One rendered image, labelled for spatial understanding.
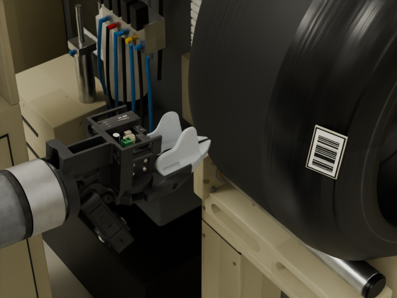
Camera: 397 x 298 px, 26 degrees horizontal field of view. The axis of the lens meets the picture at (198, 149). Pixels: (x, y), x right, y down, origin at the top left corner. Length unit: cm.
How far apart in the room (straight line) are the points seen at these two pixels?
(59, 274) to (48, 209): 167
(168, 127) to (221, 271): 86
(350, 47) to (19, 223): 41
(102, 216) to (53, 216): 8
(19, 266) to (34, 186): 104
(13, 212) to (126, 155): 13
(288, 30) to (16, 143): 82
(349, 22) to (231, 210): 57
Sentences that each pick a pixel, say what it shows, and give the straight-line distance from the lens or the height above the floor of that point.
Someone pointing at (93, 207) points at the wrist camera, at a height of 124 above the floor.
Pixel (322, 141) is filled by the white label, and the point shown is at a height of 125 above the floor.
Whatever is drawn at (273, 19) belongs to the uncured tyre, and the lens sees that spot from 103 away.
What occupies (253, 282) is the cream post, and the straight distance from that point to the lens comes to 182.
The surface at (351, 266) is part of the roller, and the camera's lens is 132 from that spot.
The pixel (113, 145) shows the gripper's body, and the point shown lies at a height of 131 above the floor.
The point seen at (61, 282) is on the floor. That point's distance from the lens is 252.
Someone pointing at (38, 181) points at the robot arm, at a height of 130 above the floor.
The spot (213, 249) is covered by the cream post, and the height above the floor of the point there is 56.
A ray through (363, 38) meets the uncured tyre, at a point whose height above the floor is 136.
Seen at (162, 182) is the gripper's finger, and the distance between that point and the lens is 95.
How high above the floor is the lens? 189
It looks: 40 degrees down
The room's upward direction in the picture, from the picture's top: straight up
